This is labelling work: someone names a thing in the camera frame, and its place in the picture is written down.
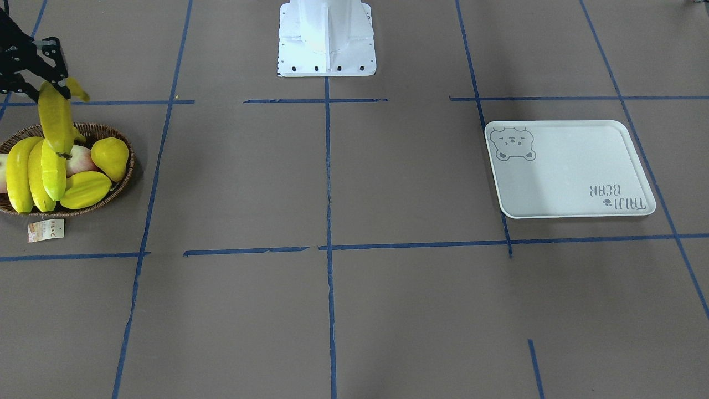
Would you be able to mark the yellow starfruit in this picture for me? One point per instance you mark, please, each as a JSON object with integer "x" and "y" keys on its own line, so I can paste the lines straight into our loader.
{"x": 85, "y": 189}

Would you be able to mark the pink peach outer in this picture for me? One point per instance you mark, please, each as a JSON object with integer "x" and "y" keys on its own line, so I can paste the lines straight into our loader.
{"x": 3, "y": 173}

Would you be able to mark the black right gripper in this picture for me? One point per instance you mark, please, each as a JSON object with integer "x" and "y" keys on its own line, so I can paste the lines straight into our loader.
{"x": 22, "y": 60}

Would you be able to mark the pink apple inner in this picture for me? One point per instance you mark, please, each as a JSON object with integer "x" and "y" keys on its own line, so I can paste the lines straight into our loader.
{"x": 80, "y": 161}

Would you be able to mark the white bear tray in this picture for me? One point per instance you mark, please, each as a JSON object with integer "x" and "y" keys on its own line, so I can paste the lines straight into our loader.
{"x": 548, "y": 169}

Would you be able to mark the yellow pear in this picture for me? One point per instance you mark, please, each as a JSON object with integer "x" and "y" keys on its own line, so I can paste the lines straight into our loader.
{"x": 110, "y": 155}

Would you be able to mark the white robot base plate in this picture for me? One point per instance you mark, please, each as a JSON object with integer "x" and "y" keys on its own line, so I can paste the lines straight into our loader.
{"x": 326, "y": 38}

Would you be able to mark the paper price tag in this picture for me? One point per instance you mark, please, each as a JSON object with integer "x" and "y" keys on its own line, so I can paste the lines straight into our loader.
{"x": 45, "y": 230}

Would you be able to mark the yellow banana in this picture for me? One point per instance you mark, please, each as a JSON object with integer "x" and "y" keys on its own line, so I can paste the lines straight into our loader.
{"x": 18, "y": 187}
{"x": 40, "y": 197}
{"x": 56, "y": 120}
{"x": 53, "y": 171}

